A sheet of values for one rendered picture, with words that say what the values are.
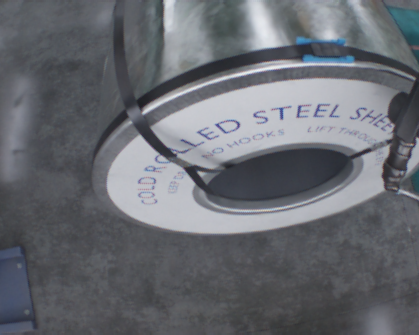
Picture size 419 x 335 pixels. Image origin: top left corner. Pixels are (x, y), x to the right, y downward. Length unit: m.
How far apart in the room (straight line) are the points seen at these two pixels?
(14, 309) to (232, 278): 1.28
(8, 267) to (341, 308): 1.93
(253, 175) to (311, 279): 0.75
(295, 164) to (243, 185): 0.23
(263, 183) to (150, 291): 0.83
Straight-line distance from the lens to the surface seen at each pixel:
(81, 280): 1.95
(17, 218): 2.21
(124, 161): 0.90
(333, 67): 0.68
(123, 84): 0.74
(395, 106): 0.70
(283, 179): 1.44
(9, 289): 2.14
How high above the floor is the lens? 1.82
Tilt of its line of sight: 65 degrees down
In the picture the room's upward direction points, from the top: 4 degrees clockwise
